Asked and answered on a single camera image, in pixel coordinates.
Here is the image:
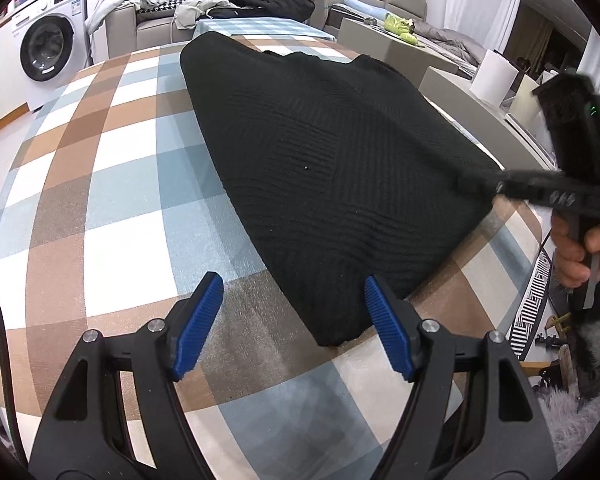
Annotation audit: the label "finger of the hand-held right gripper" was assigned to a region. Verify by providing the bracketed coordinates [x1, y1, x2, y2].
[454, 166, 506, 197]

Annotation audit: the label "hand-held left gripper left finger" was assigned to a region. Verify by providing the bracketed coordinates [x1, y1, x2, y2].
[27, 271, 226, 480]

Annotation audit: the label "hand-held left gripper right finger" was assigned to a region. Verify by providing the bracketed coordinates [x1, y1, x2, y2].
[364, 274, 557, 480]

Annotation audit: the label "black knitted sweater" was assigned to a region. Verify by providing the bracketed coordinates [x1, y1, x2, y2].
[180, 31, 503, 347]

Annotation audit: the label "light crumpled clothes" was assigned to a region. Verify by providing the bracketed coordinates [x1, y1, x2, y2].
[172, 0, 236, 29]

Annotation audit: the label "grey clothes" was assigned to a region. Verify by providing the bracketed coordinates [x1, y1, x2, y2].
[86, 0, 153, 31]

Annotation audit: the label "white paper towel roll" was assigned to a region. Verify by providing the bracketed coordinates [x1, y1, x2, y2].
[469, 49, 520, 106]

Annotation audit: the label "grey curved table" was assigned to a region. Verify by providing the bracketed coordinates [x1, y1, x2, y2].
[417, 65, 561, 171]

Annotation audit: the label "black white patterned rug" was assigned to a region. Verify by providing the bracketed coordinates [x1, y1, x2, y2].
[509, 250, 554, 361]

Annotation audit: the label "grey blanket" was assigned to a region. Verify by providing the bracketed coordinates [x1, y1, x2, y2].
[415, 22, 486, 66]

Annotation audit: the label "brown blue checked table cloth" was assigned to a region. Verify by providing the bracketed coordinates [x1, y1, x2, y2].
[0, 40, 546, 480]

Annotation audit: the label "white curtain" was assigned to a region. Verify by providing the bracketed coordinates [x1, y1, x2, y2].
[430, 0, 527, 56]

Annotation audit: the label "green plush toy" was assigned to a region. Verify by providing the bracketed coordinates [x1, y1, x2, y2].
[382, 12, 419, 46]

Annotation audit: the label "grey side table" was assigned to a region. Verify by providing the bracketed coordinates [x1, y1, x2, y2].
[339, 17, 476, 77]

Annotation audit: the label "light blue folded towel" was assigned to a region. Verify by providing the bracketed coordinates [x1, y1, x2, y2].
[342, 0, 386, 21]

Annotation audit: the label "grey fluffy rug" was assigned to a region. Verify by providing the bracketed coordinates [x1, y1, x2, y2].
[535, 390, 600, 472]

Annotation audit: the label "teal checked cloth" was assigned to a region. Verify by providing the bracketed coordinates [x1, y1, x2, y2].
[192, 17, 338, 44]

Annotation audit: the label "grey sofa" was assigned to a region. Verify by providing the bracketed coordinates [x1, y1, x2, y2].
[105, 0, 428, 58]

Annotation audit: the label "white washing machine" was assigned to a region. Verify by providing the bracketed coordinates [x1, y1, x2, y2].
[7, 0, 94, 111]

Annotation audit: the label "black white checkered pillow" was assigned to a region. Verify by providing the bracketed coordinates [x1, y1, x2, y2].
[137, 0, 186, 15]

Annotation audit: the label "black cable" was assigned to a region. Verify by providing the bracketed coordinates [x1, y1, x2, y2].
[0, 260, 28, 471]

